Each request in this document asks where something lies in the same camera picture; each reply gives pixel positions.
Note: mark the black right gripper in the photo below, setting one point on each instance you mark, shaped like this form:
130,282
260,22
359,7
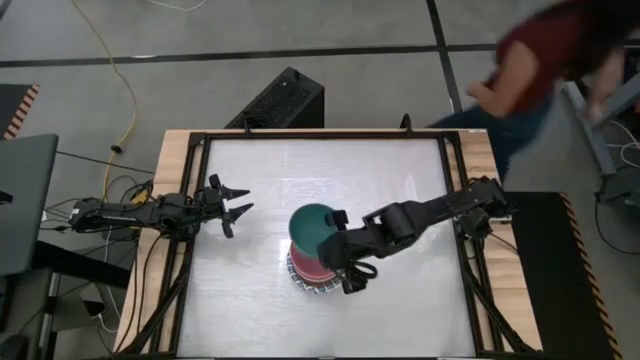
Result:
345,247

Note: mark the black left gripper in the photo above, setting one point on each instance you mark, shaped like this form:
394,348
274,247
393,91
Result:
213,203

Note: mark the green plastic bowl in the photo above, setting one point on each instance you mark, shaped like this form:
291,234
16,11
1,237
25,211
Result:
310,227

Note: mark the pink plastic bowl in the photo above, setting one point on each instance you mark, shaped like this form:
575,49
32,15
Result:
305,267

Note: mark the blue patterned paper bowl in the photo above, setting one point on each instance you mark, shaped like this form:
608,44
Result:
315,289

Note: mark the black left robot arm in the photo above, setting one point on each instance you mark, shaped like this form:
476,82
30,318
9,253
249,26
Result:
130,217

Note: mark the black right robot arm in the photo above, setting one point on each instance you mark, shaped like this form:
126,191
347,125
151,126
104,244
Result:
440,210

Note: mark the black table clamp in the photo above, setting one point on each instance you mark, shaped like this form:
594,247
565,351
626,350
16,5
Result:
246,127
406,125

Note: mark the black computer tower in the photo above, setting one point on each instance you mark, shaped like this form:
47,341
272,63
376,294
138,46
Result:
285,100

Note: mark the black metal stand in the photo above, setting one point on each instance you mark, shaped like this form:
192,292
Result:
75,260

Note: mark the grey monitor panel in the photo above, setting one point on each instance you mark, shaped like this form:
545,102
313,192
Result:
25,200

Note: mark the black hazard-striped floor mat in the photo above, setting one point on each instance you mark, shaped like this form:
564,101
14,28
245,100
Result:
570,310
12,105

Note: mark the grey metal stand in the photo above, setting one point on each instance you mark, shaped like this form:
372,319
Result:
595,142

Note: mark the person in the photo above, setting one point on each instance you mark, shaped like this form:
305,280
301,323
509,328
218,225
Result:
540,50

